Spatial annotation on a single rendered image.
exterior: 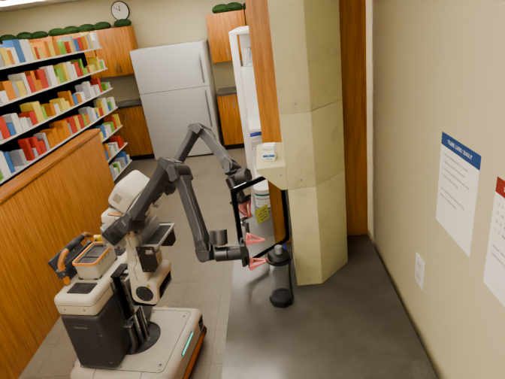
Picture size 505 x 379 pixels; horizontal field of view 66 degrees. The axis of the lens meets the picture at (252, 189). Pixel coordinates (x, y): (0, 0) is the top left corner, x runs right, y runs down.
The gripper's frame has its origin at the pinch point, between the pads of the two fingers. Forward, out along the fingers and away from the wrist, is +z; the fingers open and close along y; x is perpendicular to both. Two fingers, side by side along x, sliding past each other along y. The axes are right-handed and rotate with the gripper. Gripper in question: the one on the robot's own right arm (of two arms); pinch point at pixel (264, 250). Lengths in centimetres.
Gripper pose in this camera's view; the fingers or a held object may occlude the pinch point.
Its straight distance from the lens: 157.7
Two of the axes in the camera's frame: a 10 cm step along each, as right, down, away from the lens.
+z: 9.9, -1.0, -0.7
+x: 0.3, -4.1, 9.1
